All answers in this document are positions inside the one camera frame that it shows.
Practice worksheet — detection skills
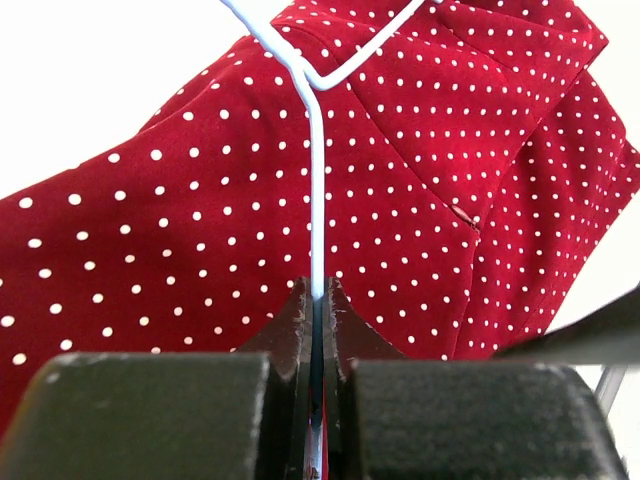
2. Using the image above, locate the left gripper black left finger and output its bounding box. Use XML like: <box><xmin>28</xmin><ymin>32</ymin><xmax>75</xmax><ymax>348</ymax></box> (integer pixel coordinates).
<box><xmin>236</xmin><ymin>277</ymin><xmax>313</xmax><ymax>382</ymax></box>

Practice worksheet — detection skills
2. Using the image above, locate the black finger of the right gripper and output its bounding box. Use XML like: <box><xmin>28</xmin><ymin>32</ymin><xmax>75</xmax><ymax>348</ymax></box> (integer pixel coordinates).
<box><xmin>493</xmin><ymin>288</ymin><xmax>639</xmax><ymax>365</ymax></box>

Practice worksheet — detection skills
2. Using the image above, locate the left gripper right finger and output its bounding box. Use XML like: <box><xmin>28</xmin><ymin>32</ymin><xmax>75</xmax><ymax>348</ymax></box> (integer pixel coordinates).
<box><xmin>323</xmin><ymin>277</ymin><xmax>406</xmax><ymax>383</ymax></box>

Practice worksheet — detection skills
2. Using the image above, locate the red polka dot cloth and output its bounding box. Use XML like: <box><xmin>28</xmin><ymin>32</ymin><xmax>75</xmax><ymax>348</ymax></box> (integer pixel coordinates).
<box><xmin>1</xmin><ymin>1</ymin><xmax>639</xmax><ymax>425</ymax></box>

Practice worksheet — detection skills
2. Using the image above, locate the blue wire hanger back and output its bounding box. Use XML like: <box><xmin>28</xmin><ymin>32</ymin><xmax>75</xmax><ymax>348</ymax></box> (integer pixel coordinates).
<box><xmin>223</xmin><ymin>0</ymin><xmax>423</xmax><ymax>305</ymax></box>

